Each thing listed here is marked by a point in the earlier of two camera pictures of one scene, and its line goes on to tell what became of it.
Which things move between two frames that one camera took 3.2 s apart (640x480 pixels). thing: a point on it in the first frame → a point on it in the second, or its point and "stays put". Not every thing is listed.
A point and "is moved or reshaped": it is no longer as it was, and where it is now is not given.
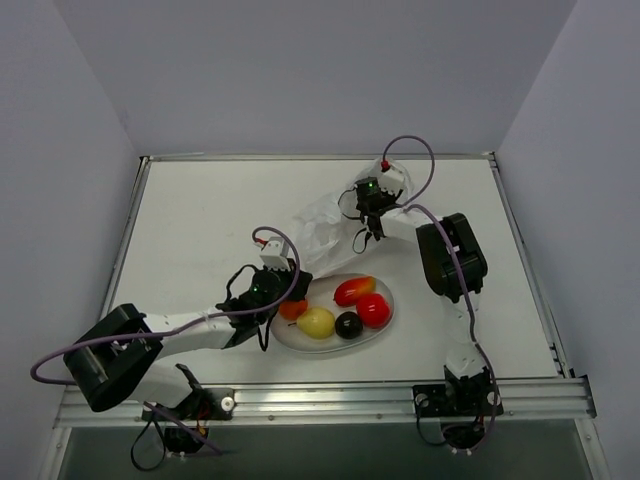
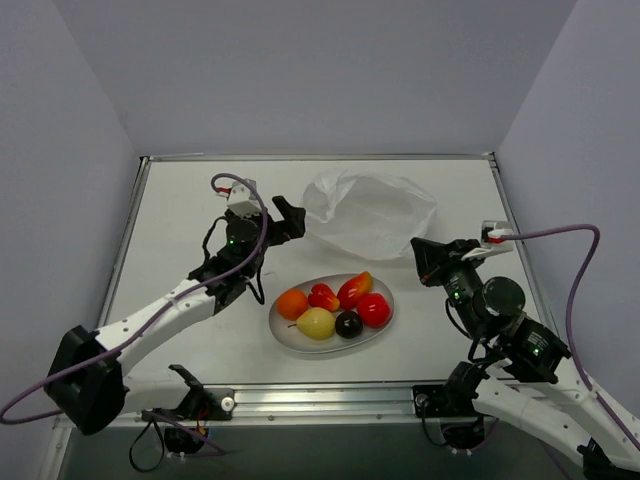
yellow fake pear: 316,322 stays put
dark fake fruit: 348,325 stays put
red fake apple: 374,310 stays put
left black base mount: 194,414 stays put
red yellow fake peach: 349,290 stays put
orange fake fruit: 293,309 stays put
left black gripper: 296,284 → 276,229
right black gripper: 365,195 → 445,261
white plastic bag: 324,232 is moved or reshaped
